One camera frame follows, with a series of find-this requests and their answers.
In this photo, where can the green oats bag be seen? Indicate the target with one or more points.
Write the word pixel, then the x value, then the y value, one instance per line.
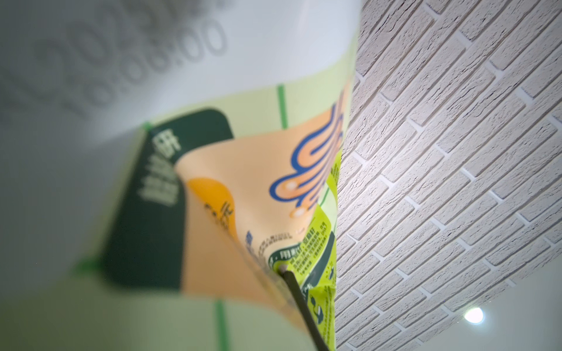
pixel 162 162

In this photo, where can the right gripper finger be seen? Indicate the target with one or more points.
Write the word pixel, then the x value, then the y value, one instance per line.
pixel 294 288

